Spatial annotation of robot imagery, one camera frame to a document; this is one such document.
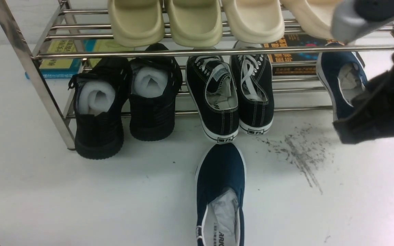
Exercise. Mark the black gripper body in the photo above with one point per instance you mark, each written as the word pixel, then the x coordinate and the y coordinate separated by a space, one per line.
pixel 373 116

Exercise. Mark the navy slip-on shoe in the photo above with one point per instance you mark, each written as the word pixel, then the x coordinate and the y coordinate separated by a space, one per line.
pixel 343 76
pixel 220 189

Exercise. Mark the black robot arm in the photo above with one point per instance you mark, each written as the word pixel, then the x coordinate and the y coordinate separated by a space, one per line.
pixel 374 10

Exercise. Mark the stainless steel shoe rack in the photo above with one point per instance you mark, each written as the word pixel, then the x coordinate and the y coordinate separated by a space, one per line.
pixel 63 26

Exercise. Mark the black orange book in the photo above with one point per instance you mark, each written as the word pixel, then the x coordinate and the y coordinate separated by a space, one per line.
pixel 295 64

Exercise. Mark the cream slipper far right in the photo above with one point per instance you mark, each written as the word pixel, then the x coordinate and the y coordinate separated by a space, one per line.
pixel 314 16

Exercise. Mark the cream slipper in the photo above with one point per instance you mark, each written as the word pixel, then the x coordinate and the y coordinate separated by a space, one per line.
pixel 314 16
pixel 255 21

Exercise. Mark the black canvas sneaker right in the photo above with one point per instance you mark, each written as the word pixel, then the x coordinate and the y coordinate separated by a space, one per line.
pixel 252 75

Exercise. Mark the black canvas sneaker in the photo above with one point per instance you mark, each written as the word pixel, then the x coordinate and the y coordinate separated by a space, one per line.
pixel 252 75
pixel 210 83

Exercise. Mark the black canvas sneaker left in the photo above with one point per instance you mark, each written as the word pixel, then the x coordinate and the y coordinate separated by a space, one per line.
pixel 210 83

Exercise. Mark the green slipper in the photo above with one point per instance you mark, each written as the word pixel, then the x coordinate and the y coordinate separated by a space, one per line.
pixel 195 23
pixel 136 23

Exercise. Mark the black mesh sneaker right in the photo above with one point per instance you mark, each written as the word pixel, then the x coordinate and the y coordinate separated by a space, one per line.
pixel 155 84

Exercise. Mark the black mesh sneaker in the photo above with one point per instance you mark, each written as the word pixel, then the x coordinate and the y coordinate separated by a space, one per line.
pixel 155 84
pixel 100 95

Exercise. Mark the green slipper far left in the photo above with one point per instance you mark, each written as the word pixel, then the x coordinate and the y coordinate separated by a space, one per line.
pixel 136 23

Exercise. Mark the black mesh sneaker left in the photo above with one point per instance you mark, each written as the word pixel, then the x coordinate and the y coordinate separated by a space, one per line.
pixel 100 95

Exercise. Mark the yellow green book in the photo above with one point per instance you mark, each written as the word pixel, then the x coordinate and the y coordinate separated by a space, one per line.
pixel 107 45

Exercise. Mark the yellow blue book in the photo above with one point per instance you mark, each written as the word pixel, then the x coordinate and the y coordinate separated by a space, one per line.
pixel 60 68

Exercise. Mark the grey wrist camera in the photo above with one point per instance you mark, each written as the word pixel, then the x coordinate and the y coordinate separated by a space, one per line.
pixel 347 26

